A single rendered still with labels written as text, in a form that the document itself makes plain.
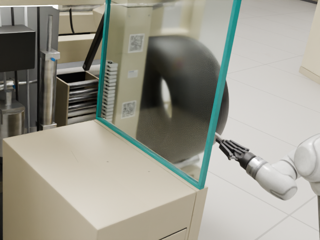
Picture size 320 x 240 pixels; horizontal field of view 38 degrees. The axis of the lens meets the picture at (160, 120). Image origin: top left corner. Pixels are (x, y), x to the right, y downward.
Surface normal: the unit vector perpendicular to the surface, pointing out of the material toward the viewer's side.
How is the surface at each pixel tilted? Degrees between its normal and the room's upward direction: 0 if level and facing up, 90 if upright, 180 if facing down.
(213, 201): 0
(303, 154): 88
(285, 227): 0
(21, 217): 90
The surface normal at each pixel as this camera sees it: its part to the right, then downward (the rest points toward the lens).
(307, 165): -0.95, -0.07
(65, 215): -0.75, 0.18
